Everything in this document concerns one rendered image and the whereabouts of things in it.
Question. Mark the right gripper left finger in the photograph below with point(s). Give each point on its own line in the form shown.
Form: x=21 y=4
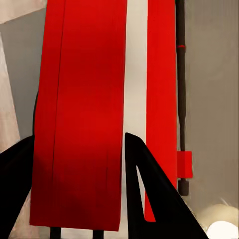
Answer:
x=16 y=165

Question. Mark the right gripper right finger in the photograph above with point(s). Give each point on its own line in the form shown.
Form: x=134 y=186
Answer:
x=173 y=219

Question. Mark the radio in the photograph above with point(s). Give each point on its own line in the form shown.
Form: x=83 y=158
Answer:
x=108 y=67

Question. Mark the coffee table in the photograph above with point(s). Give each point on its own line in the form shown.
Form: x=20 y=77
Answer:
x=212 y=104

